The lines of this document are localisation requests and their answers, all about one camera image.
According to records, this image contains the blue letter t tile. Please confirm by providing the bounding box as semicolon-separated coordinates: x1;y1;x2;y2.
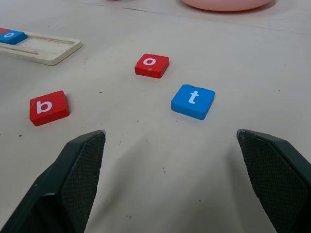
171;84;216;121

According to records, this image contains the blue letter o tile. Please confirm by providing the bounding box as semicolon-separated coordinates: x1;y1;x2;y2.
0;30;28;46

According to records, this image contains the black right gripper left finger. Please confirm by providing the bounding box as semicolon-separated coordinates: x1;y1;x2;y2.
0;130;106;233

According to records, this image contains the red letter o tile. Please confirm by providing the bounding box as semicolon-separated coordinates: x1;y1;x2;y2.
134;53;170;79

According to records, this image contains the pink plate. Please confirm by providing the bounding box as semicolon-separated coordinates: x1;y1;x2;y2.
181;0;273;12

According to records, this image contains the wooden letter tray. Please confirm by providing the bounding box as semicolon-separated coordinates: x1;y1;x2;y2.
0;31;83;66

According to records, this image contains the red letter b tile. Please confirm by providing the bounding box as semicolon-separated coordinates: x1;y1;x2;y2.
29;90;70;127

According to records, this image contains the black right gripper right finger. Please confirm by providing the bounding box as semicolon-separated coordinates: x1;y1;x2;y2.
236;129;311;233

